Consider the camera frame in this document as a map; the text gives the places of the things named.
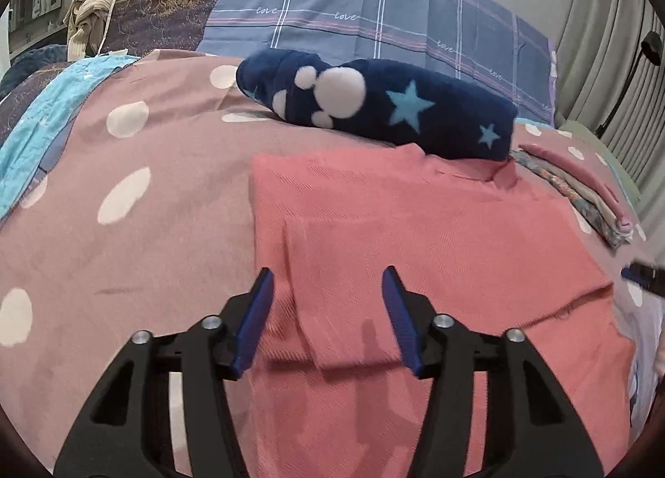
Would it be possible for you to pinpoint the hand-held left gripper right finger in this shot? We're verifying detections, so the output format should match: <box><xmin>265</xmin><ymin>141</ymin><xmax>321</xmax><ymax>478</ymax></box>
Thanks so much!
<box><xmin>382</xmin><ymin>266</ymin><xmax>606</xmax><ymax>478</ymax></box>

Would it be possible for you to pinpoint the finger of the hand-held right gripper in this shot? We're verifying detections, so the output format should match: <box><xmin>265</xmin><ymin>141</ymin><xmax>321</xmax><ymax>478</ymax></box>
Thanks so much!
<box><xmin>621</xmin><ymin>262</ymin><xmax>665</xmax><ymax>298</ymax></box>

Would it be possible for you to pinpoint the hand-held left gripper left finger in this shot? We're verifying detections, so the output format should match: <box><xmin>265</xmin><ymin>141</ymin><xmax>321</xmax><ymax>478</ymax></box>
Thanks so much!
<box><xmin>54</xmin><ymin>267</ymin><xmax>274</xmax><ymax>478</ymax></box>

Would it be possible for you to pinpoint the pink knit cloth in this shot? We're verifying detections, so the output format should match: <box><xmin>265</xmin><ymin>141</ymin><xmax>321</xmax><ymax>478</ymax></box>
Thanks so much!
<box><xmin>251</xmin><ymin>143</ymin><xmax>637</xmax><ymax>478</ymax></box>

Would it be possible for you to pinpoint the beige folded garment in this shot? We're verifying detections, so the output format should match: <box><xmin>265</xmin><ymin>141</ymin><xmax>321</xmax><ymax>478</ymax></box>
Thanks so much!
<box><xmin>566</xmin><ymin>182</ymin><xmax>632</xmax><ymax>245</ymax></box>

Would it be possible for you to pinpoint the floral folded garment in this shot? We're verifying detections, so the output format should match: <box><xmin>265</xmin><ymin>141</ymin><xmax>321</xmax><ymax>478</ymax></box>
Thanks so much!
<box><xmin>512</xmin><ymin>148</ymin><xmax>624</xmax><ymax>250</ymax></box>

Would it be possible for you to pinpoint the pink polka dot bedsheet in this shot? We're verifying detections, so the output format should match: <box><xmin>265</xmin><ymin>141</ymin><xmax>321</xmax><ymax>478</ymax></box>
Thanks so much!
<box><xmin>0</xmin><ymin>49</ymin><xmax>655</xmax><ymax>478</ymax></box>

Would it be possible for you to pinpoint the green sheet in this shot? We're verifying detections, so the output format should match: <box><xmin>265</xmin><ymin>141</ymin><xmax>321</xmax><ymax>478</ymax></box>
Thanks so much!
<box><xmin>558</xmin><ymin>119</ymin><xmax>642</xmax><ymax>209</ymax></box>

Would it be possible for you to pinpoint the navy star print blanket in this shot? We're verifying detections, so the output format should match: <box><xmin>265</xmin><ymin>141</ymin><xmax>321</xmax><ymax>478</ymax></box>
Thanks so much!
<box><xmin>235</xmin><ymin>48</ymin><xmax>517</xmax><ymax>163</ymax></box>

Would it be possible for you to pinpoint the black stand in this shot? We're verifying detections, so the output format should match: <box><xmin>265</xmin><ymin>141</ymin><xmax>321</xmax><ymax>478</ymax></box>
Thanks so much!
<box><xmin>595</xmin><ymin>31</ymin><xmax>663</xmax><ymax>138</ymax></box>

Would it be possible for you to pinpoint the grey curtain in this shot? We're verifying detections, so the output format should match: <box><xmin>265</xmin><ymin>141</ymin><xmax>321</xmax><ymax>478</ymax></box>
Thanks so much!
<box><xmin>553</xmin><ymin>0</ymin><xmax>665</xmax><ymax>214</ymax></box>

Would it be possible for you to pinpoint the light blue quilt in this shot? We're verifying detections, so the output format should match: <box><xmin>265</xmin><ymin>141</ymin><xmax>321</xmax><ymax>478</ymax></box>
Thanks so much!
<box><xmin>0</xmin><ymin>53</ymin><xmax>141</xmax><ymax>222</ymax></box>

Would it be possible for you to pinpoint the blue plaid pillow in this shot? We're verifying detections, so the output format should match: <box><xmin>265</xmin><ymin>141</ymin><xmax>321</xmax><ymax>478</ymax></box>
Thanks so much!
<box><xmin>197</xmin><ymin>0</ymin><xmax>558</xmax><ymax>128</ymax></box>

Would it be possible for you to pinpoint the dark blue fuzzy blanket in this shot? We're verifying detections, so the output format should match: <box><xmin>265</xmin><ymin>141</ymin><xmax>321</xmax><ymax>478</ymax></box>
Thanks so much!
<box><xmin>0</xmin><ymin>44</ymin><xmax>68</xmax><ymax>99</ymax></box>

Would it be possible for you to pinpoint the beige clothing pile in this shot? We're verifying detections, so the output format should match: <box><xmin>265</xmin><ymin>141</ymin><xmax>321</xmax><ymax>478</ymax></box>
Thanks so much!
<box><xmin>63</xmin><ymin>0</ymin><xmax>128</xmax><ymax>60</ymax></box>

